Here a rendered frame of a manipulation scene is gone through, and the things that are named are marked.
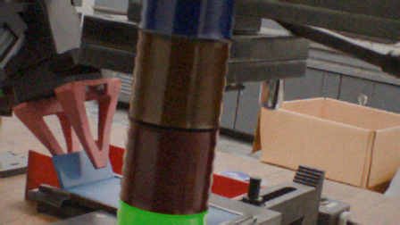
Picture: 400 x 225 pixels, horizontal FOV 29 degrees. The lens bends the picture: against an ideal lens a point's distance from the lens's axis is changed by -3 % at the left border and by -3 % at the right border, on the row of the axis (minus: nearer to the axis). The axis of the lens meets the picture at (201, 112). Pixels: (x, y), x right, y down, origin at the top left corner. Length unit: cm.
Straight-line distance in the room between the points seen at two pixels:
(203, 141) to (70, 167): 39
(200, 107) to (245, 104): 553
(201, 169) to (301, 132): 266
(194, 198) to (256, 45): 29
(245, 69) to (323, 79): 494
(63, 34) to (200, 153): 38
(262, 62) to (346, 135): 230
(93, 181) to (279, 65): 20
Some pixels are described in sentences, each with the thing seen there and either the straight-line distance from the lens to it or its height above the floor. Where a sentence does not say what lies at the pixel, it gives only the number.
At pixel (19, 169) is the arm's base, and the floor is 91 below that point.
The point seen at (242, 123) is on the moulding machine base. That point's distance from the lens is 586.
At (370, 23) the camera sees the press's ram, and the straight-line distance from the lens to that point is 51.
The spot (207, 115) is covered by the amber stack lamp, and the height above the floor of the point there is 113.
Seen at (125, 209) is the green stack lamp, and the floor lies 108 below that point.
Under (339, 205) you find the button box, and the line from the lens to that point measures 97.
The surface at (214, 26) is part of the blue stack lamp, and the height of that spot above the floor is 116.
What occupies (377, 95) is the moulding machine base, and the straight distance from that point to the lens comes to 536.
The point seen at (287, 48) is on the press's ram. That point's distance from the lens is 64.
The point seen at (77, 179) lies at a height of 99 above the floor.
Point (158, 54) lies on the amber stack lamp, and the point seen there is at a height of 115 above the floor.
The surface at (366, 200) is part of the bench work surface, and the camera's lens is 114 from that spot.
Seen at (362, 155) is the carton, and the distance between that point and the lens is 288.
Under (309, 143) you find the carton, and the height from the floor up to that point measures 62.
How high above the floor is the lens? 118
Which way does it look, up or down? 10 degrees down
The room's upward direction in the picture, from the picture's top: 8 degrees clockwise
